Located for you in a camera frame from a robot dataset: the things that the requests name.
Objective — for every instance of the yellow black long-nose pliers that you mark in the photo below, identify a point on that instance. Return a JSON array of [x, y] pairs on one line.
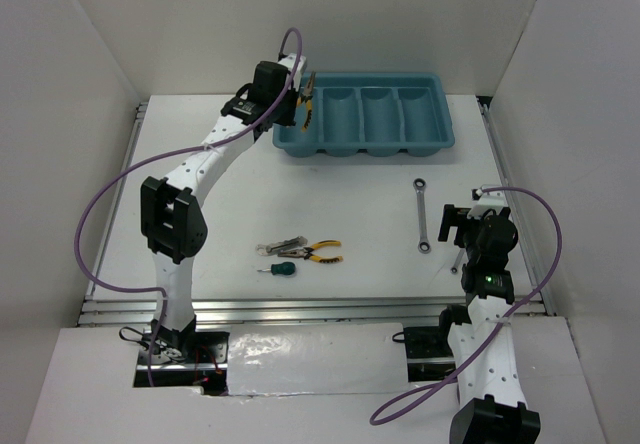
[[306, 99]]

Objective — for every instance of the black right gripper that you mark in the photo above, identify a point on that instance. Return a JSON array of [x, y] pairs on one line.
[[457, 217]]

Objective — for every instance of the yellow black combination pliers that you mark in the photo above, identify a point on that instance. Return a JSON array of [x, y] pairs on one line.
[[309, 252]]

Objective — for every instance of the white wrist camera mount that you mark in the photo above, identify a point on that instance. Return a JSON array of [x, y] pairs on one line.
[[296, 66], [485, 201]]

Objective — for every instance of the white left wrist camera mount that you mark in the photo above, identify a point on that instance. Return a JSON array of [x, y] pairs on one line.
[[296, 66]]

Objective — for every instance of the teal four-compartment tray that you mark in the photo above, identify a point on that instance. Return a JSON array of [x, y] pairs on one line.
[[380, 114]]

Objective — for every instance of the aluminium table frame rail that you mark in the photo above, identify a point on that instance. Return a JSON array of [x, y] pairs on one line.
[[368, 203]]

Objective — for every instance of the silver foil cover sheet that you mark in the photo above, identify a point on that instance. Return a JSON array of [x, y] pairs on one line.
[[324, 359]]

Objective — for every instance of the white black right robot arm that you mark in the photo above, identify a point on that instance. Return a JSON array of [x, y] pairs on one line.
[[493, 408]]

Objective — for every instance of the large silver ratchet wrench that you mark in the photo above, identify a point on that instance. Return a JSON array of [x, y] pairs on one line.
[[424, 245]]

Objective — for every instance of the small silver wrench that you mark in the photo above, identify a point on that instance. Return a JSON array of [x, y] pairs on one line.
[[455, 266]]

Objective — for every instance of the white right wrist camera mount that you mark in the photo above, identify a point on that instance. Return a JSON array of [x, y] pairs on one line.
[[485, 201]]

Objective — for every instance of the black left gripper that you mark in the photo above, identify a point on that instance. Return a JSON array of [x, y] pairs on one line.
[[288, 119]]

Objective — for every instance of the green stubby screwdriver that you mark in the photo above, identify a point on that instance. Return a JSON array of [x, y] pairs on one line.
[[286, 269]]

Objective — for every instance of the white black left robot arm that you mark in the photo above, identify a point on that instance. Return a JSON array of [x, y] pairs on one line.
[[171, 217]]

